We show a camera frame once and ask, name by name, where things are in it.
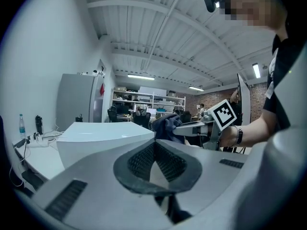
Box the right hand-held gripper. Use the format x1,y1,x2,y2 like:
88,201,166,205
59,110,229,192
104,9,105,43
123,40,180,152
172,99,238,151

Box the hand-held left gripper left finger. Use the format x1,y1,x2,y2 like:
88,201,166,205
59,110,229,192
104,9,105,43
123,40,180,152
31,139,175,226

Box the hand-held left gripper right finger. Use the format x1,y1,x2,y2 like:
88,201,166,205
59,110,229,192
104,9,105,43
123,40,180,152
154,139,248,219

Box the dark blue cloth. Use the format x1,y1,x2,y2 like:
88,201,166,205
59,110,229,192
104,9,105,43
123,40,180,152
151,113,186,145

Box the white microwave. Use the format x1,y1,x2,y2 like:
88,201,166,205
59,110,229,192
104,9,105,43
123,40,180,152
56,121,155,170

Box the person's right forearm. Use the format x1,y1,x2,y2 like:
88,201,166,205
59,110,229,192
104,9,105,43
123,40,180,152
219,108,282,149

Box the black office chair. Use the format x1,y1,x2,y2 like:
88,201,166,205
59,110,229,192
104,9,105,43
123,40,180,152
132,110,152,130
106,106,119,123
179,110,192,124

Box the metal wristwatch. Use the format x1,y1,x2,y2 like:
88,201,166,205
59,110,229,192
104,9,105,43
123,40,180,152
234,125,244,148

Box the white metal shelving rack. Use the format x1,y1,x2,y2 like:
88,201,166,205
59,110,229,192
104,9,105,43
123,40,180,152
111,88,187,116

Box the white board panel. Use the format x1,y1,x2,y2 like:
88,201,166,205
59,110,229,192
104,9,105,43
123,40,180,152
236,73,252,126

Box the white power strip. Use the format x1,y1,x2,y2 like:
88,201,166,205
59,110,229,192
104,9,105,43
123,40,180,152
30,138,50,149

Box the tall black bottle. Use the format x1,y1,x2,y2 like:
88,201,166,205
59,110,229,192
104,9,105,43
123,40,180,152
35,115,44,135

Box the grey refrigerator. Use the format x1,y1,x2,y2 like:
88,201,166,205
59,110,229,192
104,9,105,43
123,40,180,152
56,72,107,132

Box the clear plastic water bottle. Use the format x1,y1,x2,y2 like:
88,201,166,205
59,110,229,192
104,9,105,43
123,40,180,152
19,114,27,140

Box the person's black shirt torso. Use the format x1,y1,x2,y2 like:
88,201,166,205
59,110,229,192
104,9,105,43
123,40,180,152
262,34,307,132

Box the person's head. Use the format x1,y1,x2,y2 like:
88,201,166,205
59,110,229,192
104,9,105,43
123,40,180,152
218,0,289,37

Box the white cable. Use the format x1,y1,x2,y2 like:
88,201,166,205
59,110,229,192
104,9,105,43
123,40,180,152
9,142,31,187

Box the black head-worn camera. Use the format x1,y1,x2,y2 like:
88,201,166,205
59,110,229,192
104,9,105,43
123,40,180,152
202,0,220,13

